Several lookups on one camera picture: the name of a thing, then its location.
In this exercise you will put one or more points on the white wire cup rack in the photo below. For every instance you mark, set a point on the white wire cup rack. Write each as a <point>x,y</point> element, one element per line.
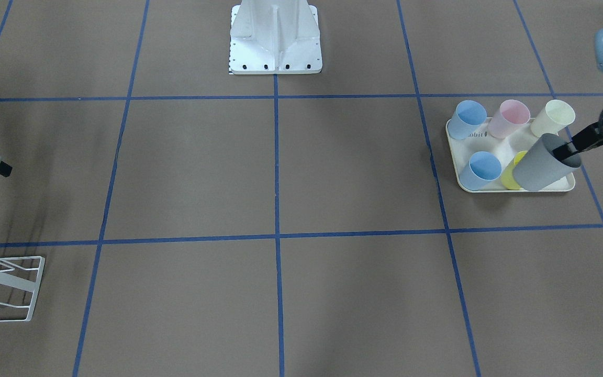
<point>20,284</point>

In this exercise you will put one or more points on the grey plastic cup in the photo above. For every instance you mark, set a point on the grey plastic cup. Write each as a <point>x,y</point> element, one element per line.
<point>546,162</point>

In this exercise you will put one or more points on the pink plastic cup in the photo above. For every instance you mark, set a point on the pink plastic cup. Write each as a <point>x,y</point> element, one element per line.
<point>510,116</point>

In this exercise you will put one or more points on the cream plastic cup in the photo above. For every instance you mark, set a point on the cream plastic cup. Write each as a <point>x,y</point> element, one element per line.
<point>555,116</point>

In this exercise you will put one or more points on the yellow plastic cup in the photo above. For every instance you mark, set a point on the yellow plastic cup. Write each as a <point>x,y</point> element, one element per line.
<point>507,178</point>

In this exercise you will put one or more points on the light blue plastic cup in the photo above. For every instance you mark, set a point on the light blue plastic cup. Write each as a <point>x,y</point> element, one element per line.
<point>467,118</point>

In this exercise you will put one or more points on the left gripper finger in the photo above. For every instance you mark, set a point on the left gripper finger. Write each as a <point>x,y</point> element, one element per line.
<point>587,135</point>
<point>573,149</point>

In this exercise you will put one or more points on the cream serving tray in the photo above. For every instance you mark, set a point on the cream serving tray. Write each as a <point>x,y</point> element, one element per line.
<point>504,150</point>

